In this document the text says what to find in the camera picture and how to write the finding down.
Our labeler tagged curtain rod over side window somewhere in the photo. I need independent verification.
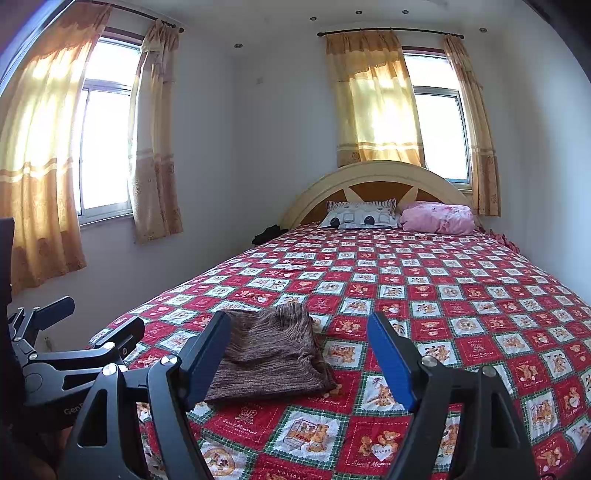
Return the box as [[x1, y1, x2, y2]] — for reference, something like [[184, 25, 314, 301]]
[[89, 1, 186, 38]]

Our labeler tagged window behind headboard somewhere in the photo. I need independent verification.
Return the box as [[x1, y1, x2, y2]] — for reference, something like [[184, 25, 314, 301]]
[[405, 50, 472, 185]]

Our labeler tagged side window right curtain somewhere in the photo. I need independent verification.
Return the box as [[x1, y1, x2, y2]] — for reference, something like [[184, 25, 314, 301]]
[[128, 20, 183, 243]]

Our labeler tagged curtain rod over headboard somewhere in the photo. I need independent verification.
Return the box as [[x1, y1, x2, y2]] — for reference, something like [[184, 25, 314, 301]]
[[315, 27, 465, 40]]

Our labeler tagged pink pillow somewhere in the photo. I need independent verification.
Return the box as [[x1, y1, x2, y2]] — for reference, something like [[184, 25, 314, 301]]
[[400, 201, 476, 235]]

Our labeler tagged cream arched wooden headboard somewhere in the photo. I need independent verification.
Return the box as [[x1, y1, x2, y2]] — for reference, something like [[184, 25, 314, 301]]
[[280, 160, 472, 229]]

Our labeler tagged side window curtain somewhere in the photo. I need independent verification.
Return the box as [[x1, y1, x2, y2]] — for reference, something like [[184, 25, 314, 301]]
[[128, 20, 183, 243], [1, 3, 111, 293]]

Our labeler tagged brown knitted sweater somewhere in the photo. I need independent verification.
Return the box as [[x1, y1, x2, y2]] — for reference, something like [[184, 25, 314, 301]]
[[205, 303, 337, 403]]

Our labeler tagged side window left curtain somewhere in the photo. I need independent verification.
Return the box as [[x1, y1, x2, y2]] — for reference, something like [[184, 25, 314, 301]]
[[1, 3, 111, 293]]

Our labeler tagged side window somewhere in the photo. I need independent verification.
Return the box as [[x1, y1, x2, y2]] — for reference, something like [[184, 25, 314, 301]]
[[71, 38, 140, 225]]

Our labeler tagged grey patterned pillow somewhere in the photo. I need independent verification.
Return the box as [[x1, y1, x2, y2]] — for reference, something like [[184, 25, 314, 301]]
[[320, 199, 399, 230]]

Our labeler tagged red patchwork teddy bedspread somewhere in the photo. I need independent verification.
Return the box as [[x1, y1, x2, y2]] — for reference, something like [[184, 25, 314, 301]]
[[87, 223, 591, 480]]

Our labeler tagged yellow curtain by headboard left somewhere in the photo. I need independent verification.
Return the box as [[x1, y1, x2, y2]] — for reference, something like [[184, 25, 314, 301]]
[[325, 30, 426, 167]]

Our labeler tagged yellow curtain by headboard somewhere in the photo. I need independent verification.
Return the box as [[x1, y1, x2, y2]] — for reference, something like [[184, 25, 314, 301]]
[[325, 30, 426, 167], [443, 35, 501, 217]]

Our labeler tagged black item beside bed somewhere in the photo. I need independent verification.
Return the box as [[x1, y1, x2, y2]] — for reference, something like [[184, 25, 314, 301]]
[[252, 224, 287, 246]]

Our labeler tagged yellow curtain by headboard right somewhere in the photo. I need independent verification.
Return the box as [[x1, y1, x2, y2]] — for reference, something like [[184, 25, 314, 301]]
[[443, 35, 501, 217]]

